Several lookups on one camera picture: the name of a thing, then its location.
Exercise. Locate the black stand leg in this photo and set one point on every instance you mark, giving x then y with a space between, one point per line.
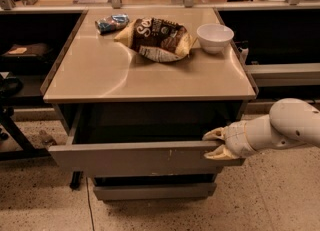
75 180

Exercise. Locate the grey drawer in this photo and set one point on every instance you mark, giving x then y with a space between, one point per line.
137 140
144 192

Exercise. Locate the grey three-drawer cabinet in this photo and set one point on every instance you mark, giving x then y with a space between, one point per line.
95 69

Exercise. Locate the brown chip bag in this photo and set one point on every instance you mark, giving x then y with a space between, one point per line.
157 39

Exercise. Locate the plastic bottle on floor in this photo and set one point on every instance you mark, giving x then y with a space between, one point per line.
46 139

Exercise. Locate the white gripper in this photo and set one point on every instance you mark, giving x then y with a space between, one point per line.
236 139

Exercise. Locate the white bowl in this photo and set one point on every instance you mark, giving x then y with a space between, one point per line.
213 37

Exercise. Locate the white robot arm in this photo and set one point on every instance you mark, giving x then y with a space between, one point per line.
289 123

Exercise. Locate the grey bottom drawer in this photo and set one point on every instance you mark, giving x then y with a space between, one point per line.
144 192

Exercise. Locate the grey top drawer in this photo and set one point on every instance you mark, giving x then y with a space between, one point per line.
137 140

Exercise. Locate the blue crumpled snack bag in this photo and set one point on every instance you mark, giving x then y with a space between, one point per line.
111 23

